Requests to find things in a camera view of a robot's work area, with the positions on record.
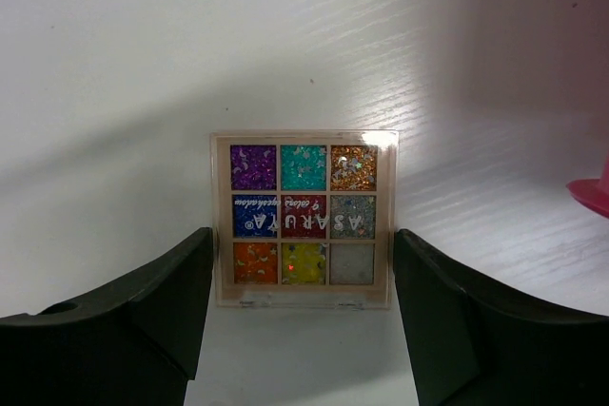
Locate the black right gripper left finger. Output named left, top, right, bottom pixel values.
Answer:
left=1, top=227, right=213, bottom=405

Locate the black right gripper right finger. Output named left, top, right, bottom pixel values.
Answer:
left=393, top=229, right=608, bottom=405

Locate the pink drawer black knob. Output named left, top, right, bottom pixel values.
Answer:
left=566, top=159, right=609, bottom=218

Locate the glitter nine-colour palette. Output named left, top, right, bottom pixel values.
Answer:
left=210, top=129, right=399, bottom=310

